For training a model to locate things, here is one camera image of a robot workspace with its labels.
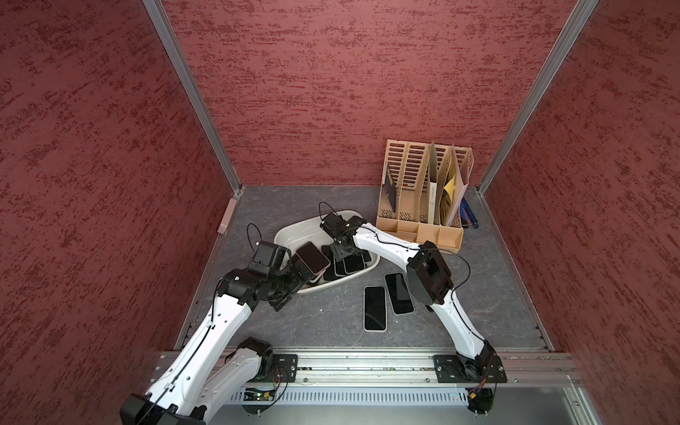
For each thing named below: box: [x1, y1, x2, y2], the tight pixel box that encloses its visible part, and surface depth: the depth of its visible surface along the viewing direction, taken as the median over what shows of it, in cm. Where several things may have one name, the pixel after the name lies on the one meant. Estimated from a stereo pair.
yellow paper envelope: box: [443, 173, 456, 201], surface depth 87 cm
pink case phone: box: [295, 241, 332, 276], surface depth 97 cm
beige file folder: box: [427, 140, 439, 225], surface depth 90 cm
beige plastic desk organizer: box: [375, 139, 475, 254], surface depth 102 cm
